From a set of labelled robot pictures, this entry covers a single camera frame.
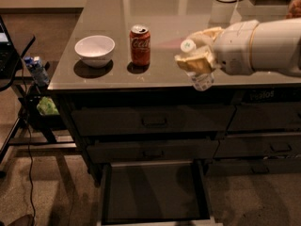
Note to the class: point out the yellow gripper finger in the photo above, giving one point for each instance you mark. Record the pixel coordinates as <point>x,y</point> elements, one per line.
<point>198,61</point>
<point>206,37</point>

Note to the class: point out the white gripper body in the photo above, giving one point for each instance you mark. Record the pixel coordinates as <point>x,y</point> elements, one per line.
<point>234,47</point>

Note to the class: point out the clear plastic water bottle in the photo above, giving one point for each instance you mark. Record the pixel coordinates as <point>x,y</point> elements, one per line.
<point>200,82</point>

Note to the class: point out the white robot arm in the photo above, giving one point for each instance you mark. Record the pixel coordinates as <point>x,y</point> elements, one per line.
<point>275,47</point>

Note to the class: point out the top right drawer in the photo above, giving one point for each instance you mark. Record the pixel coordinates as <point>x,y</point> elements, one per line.
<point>269,116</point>

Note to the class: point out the top left drawer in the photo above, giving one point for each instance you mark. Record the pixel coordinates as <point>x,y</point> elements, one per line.
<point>129,120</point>

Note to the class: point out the middle right drawer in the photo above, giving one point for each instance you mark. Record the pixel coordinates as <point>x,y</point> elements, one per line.
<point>259,145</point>

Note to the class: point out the middle left drawer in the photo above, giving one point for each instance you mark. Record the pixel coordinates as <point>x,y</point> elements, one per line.
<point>109,152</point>

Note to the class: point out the open bottom left drawer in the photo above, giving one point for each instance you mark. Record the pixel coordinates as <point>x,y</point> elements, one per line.
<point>162,193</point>

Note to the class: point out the orange soda can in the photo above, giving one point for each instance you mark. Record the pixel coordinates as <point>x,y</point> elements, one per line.
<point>140,44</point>

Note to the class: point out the white ceramic bowl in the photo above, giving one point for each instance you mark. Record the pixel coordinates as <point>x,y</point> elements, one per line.
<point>95,51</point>

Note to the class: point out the green snack bag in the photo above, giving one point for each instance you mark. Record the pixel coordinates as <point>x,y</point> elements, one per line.
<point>46,107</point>

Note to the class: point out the black laptop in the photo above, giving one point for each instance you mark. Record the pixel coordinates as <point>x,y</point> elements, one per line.
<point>8,54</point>

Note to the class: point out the brown shoe tip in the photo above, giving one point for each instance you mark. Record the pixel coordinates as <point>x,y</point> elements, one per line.
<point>26,220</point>

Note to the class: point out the black side desk frame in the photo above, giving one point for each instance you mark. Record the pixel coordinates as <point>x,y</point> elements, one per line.
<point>29,96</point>

